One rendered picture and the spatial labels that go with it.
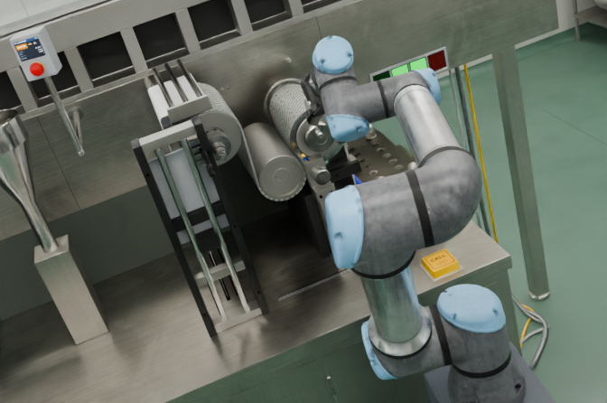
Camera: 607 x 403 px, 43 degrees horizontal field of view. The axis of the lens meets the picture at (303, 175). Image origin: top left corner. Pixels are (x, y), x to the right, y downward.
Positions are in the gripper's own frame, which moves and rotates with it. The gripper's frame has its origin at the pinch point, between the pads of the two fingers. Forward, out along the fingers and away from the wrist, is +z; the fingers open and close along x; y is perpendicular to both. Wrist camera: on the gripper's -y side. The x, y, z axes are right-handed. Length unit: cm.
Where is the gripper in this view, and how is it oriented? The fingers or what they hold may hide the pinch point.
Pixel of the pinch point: (324, 121)
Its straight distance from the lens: 181.0
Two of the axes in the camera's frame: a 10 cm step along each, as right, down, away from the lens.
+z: -0.5, 2.6, 9.6
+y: -3.7, -9.0, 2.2
